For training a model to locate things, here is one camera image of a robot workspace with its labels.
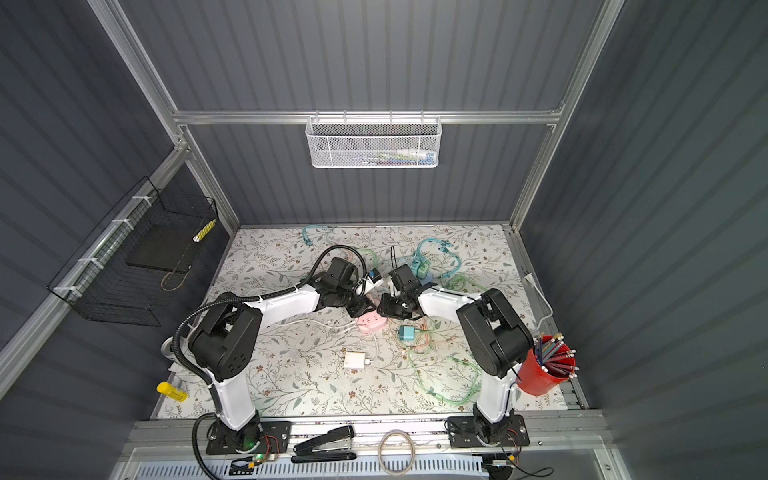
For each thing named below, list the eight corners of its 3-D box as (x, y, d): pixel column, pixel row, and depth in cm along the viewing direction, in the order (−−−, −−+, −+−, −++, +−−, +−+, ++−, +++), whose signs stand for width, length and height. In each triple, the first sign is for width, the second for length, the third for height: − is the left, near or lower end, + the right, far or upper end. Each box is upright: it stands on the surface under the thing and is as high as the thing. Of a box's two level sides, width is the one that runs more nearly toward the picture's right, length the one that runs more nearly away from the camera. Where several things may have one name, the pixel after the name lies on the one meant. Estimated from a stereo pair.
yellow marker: (174, 398, 82) (154, 389, 75) (181, 390, 83) (162, 380, 76) (184, 403, 81) (164, 394, 74) (190, 395, 82) (172, 385, 75)
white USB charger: (345, 368, 87) (344, 365, 85) (346, 355, 89) (345, 352, 87) (369, 368, 87) (369, 365, 85) (370, 355, 89) (369, 352, 87)
